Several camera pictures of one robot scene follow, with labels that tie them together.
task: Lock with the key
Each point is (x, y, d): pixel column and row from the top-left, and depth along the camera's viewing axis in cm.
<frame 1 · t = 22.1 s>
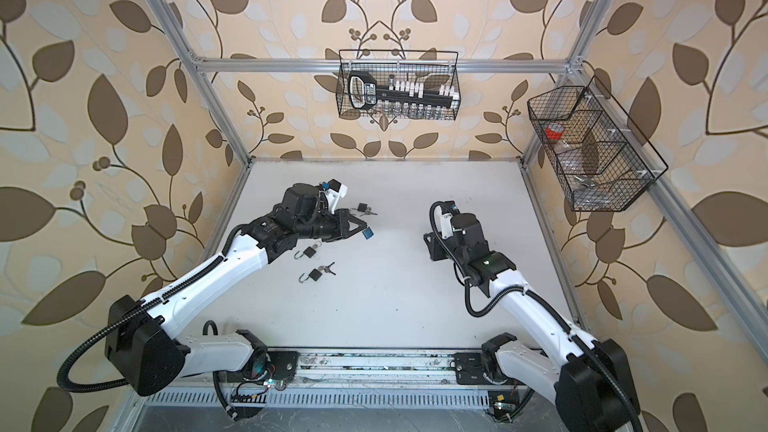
left hand: (368, 223, 73), fingers closed
right hand: (431, 238, 82), fingers open
blue padlock: (368, 233, 77), point 22 cm above the table
black padlock front keys: (316, 272, 93), on the table

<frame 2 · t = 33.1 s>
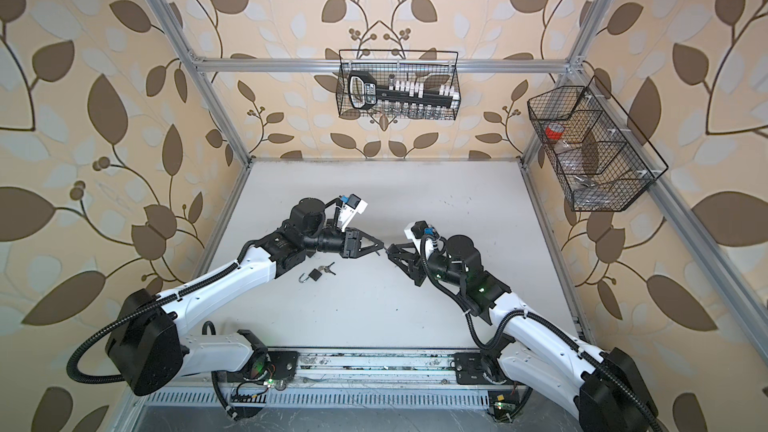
left hand: (382, 245, 70), fingers open
right hand: (394, 254, 74), fingers open
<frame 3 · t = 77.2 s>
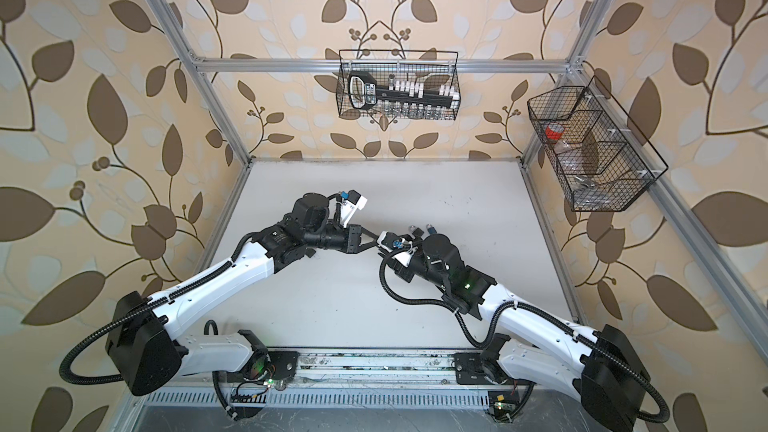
left hand: (382, 240, 70), fingers closed
right hand: (387, 245, 75), fingers open
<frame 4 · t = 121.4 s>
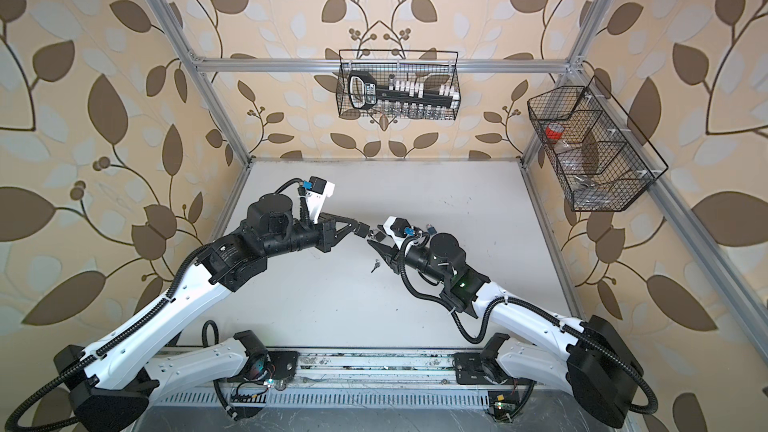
left hand: (357, 223, 64), fingers closed
right hand: (376, 234, 70), fingers open
